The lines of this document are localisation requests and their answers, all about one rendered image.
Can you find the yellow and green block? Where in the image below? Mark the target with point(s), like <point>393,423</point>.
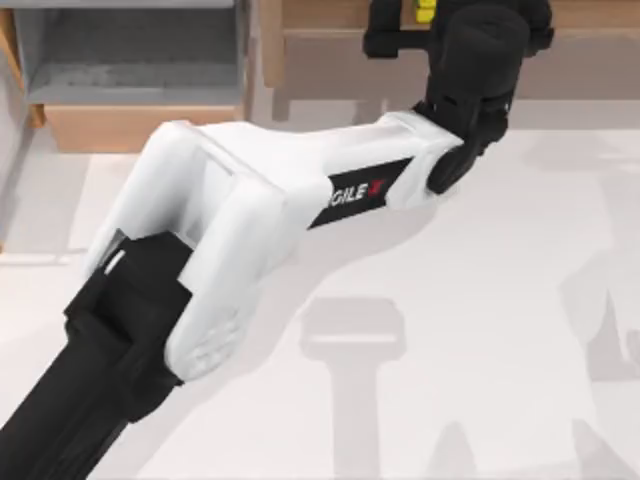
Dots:
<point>425,11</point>

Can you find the wooden open shelf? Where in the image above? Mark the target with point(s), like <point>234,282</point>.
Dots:
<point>325,55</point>

